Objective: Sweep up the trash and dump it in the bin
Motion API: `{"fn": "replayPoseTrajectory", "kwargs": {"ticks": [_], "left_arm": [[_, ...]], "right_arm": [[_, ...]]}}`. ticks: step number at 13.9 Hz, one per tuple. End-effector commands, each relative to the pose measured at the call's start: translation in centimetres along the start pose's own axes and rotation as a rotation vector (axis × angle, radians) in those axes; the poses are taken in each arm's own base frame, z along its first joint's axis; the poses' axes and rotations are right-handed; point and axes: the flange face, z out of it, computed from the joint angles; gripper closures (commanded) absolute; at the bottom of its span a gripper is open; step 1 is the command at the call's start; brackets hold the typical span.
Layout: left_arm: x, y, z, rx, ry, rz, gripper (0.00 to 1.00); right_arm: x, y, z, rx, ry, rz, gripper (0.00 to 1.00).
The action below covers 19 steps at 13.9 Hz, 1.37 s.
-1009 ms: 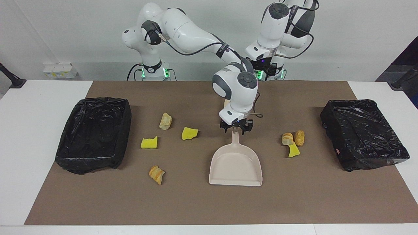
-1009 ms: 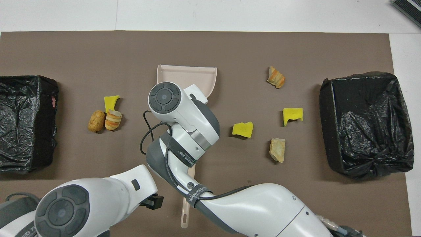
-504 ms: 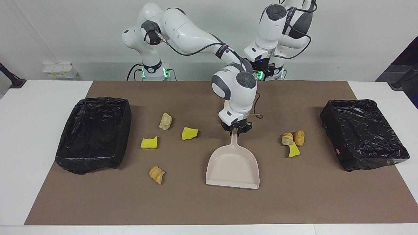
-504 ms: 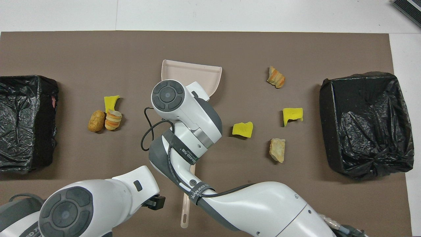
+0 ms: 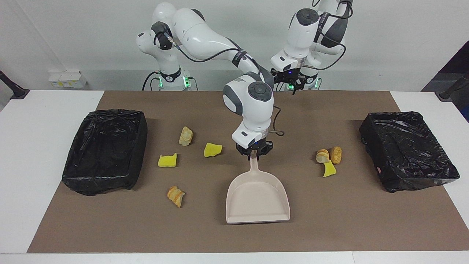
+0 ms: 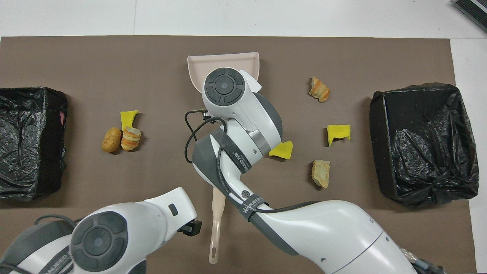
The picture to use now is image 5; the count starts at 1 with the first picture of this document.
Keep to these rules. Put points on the yellow sponge piece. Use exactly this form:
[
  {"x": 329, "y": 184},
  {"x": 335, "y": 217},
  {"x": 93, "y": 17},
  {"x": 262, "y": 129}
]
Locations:
[
  {"x": 329, "y": 170},
  {"x": 212, "y": 150},
  {"x": 167, "y": 161}
]

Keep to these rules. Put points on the pale beige rock-like chunk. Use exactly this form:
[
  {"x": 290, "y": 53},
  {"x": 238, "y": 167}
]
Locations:
[{"x": 185, "y": 136}]

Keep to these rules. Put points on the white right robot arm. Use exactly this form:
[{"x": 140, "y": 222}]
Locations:
[{"x": 198, "y": 33}]

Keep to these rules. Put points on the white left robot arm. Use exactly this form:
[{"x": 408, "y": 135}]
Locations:
[{"x": 304, "y": 36}]

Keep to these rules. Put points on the black-lined trash bin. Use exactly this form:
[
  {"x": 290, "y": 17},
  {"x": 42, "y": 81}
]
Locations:
[{"x": 102, "y": 154}]

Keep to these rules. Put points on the black stand leg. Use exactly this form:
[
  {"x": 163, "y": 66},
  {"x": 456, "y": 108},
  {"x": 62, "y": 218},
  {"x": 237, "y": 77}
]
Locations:
[
  {"x": 452, "y": 90},
  {"x": 14, "y": 91}
]

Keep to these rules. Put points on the black-lined bin with pink mark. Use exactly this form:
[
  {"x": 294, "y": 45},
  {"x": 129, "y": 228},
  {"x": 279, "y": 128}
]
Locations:
[{"x": 406, "y": 154}]

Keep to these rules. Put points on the beige plastic dustpan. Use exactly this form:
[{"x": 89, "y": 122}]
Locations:
[{"x": 256, "y": 198}]

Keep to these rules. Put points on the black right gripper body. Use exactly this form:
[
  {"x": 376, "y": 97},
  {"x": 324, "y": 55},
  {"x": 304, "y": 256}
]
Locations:
[{"x": 265, "y": 148}]

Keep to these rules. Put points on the brown potato-shaped toy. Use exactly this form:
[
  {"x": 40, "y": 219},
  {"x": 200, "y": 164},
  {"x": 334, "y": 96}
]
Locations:
[{"x": 336, "y": 155}]

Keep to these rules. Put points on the brown table mat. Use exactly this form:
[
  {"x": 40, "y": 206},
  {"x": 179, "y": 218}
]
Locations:
[{"x": 220, "y": 238}]

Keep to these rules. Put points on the white wall socket box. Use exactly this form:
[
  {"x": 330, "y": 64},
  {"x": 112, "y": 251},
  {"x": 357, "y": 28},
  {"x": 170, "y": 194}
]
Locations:
[{"x": 67, "y": 79}]

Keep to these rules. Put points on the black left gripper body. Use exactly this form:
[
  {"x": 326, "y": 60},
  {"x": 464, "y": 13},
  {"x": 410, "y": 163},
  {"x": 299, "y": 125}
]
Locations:
[{"x": 289, "y": 77}]

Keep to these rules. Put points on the orange white striped pastry toy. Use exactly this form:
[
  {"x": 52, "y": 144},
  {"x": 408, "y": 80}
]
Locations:
[
  {"x": 176, "y": 196},
  {"x": 322, "y": 156}
]

